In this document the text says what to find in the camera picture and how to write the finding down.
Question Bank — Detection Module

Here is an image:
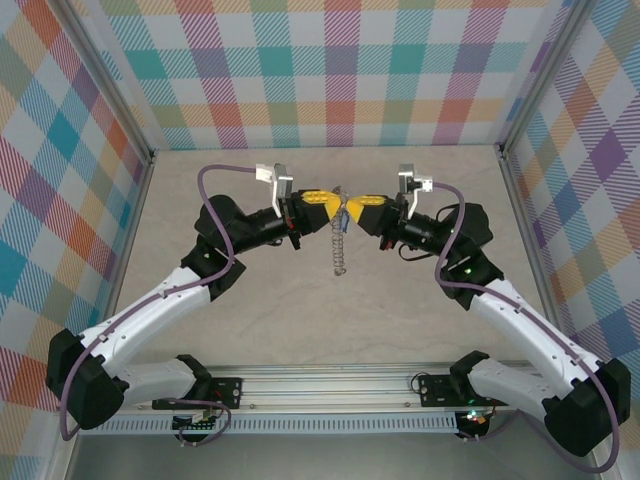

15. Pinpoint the silver key ring chain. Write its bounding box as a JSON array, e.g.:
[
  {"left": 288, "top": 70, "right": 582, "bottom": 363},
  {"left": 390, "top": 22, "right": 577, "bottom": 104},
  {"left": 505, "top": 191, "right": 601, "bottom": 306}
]
[{"left": 329, "top": 184, "right": 351, "bottom": 277}]

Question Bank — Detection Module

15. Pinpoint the grey metal panel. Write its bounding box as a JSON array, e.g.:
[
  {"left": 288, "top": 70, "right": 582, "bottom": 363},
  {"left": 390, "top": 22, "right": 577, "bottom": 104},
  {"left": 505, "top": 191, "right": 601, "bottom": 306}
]
[{"left": 64, "top": 432, "right": 609, "bottom": 480}]

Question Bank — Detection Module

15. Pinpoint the thin black right gripper cable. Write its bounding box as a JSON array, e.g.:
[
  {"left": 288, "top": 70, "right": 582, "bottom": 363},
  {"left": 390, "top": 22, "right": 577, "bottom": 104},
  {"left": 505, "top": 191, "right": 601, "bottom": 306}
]
[{"left": 399, "top": 244, "right": 444, "bottom": 262}]

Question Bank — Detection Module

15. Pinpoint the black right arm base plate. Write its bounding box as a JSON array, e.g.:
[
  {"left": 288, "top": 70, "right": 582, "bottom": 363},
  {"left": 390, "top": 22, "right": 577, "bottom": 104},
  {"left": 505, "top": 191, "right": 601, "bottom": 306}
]
[{"left": 418, "top": 373, "right": 481, "bottom": 407}]

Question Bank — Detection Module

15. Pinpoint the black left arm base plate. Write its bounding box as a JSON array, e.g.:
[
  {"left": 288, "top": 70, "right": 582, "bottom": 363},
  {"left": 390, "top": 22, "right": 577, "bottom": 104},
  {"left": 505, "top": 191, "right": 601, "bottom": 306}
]
[{"left": 152, "top": 377, "right": 245, "bottom": 411}]

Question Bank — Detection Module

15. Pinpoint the aluminium frame post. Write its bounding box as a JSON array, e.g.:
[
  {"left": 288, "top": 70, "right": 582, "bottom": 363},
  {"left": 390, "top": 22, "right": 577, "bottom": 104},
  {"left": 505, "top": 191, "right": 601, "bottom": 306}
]
[
  {"left": 58, "top": 0, "right": 157, "bottom": 162},
  {"left": 497, "top": 0, "right": 596, "bottom": 159}
]

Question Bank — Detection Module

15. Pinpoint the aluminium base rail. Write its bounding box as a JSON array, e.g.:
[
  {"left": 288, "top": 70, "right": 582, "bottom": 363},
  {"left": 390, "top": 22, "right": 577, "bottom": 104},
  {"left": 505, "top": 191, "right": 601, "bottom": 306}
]
[{"left": 119, "top": 360, "right": 539, "bottom": 416}]

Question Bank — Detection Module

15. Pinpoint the white slotted cable duct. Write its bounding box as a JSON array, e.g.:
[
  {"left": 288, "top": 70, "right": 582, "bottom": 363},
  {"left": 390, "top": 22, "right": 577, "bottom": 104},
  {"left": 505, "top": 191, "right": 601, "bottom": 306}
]
[{"left": 79, "top": 412, "right": 459, "bottom": 435}]

